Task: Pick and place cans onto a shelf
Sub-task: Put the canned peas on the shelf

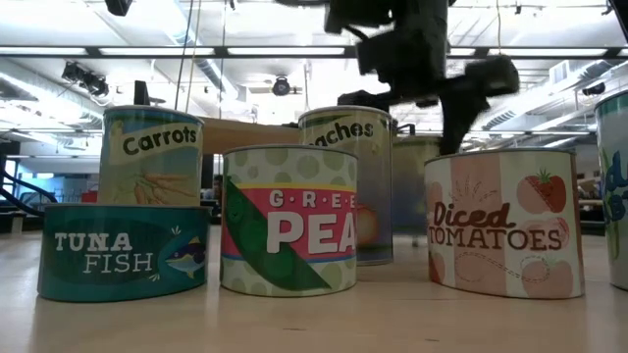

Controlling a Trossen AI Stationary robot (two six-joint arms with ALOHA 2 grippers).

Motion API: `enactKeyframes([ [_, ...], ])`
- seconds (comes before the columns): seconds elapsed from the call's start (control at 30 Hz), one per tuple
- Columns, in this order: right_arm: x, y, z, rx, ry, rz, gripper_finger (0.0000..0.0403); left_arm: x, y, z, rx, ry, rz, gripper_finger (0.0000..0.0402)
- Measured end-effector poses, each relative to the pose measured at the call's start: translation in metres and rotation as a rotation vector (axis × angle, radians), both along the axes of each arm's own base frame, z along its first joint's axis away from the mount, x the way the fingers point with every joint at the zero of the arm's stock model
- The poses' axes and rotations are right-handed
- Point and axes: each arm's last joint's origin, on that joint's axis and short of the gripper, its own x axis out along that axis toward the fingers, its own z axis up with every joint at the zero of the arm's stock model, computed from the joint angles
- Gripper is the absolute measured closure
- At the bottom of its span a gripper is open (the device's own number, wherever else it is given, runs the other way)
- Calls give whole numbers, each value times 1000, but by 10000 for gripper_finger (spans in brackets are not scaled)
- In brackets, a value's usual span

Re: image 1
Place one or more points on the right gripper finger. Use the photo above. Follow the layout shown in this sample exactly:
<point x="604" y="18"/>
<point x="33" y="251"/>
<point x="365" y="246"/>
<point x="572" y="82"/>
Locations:
<point x="365" y="101"/>
<point x="461" y="113"/>

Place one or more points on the wooden workbench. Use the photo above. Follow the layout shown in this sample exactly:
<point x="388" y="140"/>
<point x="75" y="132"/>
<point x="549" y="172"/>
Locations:
<point x="591" y="202"/>

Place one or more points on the round black ceiling device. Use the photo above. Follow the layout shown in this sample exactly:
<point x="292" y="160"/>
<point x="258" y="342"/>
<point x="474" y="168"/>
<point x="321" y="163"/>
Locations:
<point x="281" y="86"/>

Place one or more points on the black horizontal rig beam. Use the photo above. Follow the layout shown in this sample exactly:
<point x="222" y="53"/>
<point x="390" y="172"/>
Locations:
<point x="147" y="51"/>

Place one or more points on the small black ceiling device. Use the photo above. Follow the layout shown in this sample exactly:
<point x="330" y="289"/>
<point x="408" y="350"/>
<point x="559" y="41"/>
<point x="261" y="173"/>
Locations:
<point x="593" y="89"/>

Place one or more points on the peaches labelled tin can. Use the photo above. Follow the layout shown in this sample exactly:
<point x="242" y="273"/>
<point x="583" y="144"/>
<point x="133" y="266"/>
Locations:
<point x="373" y="171"/>

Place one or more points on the green peas labelled can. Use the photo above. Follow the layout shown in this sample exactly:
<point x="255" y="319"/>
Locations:
<point x="289" y="230"/>

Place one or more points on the carrots labelled tin can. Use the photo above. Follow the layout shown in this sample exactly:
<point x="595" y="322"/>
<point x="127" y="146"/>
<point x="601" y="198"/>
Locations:
<point x="152" y="162"/>

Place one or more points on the teal tuna fish can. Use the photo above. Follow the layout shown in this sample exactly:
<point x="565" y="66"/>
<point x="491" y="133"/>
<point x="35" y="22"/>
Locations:
<point x="122" y="255"/>

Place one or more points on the person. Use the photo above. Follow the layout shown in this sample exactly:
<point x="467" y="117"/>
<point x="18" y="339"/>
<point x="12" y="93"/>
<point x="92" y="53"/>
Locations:
<point x="214" y="188"/>

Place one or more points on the wooden shelf black metal frame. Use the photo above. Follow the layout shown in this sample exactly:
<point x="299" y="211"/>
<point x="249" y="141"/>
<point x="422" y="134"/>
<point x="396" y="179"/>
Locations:
<point x="245" y="135"/>

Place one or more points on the black box monitor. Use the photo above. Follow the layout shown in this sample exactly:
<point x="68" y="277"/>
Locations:
<point x="208" y="171"/>

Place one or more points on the diced tomatoes labelled can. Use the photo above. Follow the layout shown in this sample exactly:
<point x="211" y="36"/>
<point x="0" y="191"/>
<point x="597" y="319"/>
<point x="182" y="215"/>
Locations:
<point x="505" y="230"/>

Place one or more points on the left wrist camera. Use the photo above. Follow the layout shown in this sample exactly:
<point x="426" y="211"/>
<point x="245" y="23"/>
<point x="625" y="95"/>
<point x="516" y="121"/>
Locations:
<point x="118" y="6"/>

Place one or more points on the black metal table frame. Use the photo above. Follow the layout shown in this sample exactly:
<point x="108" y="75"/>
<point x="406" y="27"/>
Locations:
<point x="19" y="223"/>

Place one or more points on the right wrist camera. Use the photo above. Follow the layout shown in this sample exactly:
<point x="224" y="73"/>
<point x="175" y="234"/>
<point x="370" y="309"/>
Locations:
<point x="493" y="76"/>

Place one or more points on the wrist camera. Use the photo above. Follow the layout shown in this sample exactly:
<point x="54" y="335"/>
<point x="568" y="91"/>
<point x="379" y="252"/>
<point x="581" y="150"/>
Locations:
<point x="493" y="76"/>
<point x="118" y="6"/>

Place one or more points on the black ceiling camera cluster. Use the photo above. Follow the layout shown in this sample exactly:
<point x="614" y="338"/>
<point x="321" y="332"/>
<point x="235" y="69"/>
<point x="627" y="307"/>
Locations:
<point x="86" y="78"/>

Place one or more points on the red storage bin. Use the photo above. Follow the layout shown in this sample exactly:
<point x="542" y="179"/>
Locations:
<point x="89" y="197"/>

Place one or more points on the olive yellow labelled can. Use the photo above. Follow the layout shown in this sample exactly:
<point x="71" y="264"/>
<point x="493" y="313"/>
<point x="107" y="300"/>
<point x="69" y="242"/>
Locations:
<point x="409" y="186"/>

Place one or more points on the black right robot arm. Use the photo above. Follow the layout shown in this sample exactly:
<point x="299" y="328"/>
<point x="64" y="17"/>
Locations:
<point x="373" y="12"/>

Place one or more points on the white can blue lettering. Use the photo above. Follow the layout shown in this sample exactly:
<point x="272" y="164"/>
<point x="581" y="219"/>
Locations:
<point x="615" y="196"/>

